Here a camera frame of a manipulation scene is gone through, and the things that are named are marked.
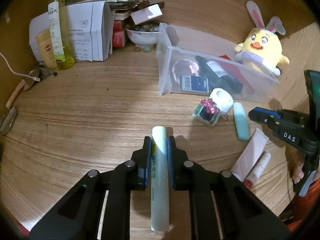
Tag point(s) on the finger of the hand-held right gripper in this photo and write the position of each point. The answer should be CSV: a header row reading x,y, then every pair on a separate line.
x,y
267,111
262,120

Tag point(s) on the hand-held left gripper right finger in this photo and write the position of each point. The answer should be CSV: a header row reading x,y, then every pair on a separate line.
x,y
172,160

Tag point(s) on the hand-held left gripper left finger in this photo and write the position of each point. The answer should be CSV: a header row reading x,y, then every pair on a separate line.
x,y
144,160

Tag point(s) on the white and green tube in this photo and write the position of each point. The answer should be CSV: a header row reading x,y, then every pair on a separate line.
x,y
160,142

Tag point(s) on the mint green tube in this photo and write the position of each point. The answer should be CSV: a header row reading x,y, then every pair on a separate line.
x,y
241,125

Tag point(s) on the pale pink tube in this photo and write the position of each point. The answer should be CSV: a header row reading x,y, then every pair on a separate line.
x,y
251,152

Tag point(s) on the white tape roll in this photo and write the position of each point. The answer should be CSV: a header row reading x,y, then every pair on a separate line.
x,y
225,102

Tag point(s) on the dark purple bottle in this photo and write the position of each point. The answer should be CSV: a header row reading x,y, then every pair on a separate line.
x,y
235,83

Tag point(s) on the white tube with red cap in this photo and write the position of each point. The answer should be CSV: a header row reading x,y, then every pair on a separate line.
x,y
260,166

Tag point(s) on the dark green bottle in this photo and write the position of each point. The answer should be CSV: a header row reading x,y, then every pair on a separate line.
x,y
216,70

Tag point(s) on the dark blue card box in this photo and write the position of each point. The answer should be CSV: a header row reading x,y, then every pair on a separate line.
x,y
195,83

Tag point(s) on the pink hair band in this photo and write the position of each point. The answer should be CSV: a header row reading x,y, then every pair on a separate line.
x,y
193,67

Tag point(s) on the clear plastic storage bin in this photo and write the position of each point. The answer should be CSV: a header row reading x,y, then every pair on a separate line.
x,y
165,55

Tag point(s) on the person's right hand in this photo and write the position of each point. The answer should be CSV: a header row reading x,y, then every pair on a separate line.
x,y
298,172

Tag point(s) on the yellow chick plush toy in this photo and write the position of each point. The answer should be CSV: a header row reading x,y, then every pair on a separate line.
x,y
265,50

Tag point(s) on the white ceramic bowl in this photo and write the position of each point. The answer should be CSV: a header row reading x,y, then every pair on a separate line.
x,y
142,38

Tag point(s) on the glass marbles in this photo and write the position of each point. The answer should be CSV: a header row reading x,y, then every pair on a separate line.
x,y
145,28

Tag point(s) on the yellow-green spray bottle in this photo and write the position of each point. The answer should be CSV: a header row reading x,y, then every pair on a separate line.
x,y
63,55

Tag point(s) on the dark metal clips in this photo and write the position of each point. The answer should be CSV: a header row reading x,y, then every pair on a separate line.
x,y
41,73

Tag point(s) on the folded white paper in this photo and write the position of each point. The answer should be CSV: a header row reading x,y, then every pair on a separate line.
x,y
95,30

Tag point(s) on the wooden stick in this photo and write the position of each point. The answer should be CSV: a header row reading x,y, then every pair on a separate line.
x,y
15,93

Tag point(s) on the white and pink box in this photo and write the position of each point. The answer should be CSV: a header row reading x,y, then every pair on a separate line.
x,y
147,13

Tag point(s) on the yellow cream tube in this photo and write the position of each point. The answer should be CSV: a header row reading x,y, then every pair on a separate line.
x,y
45,47

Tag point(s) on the stack of books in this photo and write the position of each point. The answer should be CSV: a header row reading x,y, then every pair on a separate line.
x,y
120,10

